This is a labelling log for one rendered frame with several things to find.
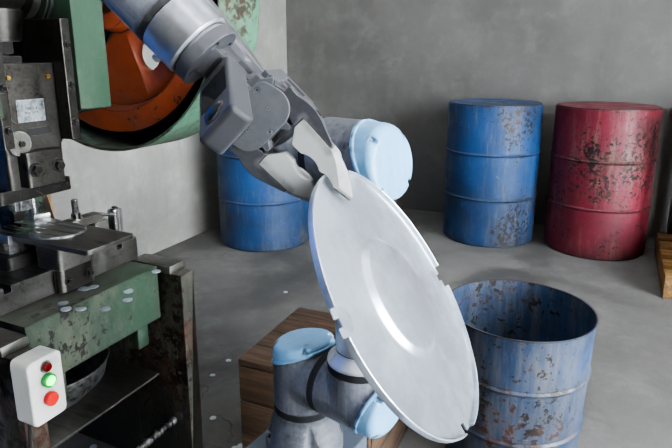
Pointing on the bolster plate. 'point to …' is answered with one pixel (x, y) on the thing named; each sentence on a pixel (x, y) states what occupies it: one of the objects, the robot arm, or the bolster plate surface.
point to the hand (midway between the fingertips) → (336, 196)
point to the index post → (115, 219)
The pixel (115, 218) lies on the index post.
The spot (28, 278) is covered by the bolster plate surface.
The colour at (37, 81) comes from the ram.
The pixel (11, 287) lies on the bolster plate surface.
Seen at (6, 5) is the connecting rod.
